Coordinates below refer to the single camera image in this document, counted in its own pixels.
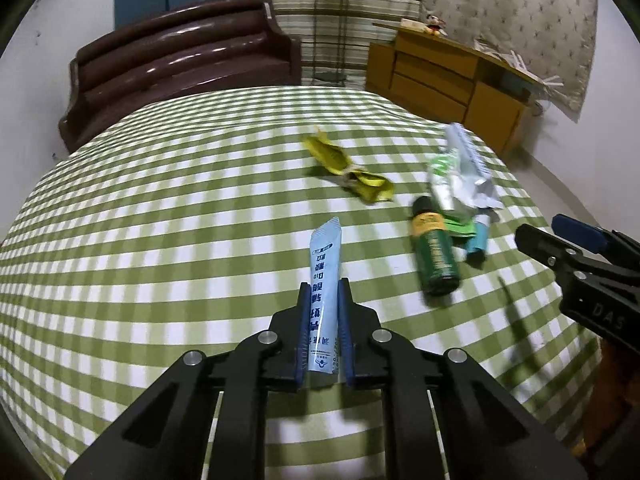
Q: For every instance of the light blue sachet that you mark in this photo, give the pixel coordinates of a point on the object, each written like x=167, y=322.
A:
x=322, y=270

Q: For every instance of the clear plastic packaging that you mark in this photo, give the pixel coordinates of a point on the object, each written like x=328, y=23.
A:
x=485, y=49

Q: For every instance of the striped curtain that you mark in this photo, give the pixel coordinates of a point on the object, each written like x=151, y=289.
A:
x=385, y=0

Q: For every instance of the green checked tablecloth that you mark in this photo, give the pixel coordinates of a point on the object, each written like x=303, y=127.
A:
x=175, y=210

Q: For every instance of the wooden cabinet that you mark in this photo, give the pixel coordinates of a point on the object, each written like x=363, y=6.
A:
x=435, y=80

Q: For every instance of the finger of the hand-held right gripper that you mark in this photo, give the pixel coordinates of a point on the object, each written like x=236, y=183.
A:
x=580, y=232
x=545, y=247

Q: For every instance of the beige patterned curtain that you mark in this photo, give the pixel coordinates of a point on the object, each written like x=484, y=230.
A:
x=520, y=5

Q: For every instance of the black metal plant stand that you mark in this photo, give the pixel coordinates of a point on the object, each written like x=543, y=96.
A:
x=330, y=77

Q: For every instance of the white green-print wrapper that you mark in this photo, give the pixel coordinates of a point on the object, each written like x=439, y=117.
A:
x=447, y=185

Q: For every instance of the white router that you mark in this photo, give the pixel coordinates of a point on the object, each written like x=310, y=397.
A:
x=542, y=82

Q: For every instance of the green packet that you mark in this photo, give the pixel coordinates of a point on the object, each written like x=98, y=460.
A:
x=459, y=227

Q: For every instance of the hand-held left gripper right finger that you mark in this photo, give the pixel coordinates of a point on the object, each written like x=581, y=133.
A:
x=346, y=340

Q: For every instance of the mouse plush toy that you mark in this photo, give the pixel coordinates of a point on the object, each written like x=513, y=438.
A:
x=435, y=25

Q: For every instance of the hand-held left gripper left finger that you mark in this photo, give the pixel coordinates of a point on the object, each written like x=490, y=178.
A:
x=301, y=340

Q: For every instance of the beige tissue box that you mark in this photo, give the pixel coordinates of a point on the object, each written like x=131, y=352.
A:
x=412, y=25

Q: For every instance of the silver wrapper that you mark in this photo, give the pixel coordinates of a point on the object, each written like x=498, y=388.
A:
x=465, y=152

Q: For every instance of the green spray bottle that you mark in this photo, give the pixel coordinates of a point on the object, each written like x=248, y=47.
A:
x=435, y=250

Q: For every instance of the small blue tube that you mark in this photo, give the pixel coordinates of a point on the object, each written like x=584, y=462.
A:
x=477, y=240

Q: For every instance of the yellow wrapper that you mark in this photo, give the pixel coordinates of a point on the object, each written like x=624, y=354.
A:
x=327, y=155

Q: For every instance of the brown leather sofa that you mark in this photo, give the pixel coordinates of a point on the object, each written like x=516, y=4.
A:
x=175, y=60

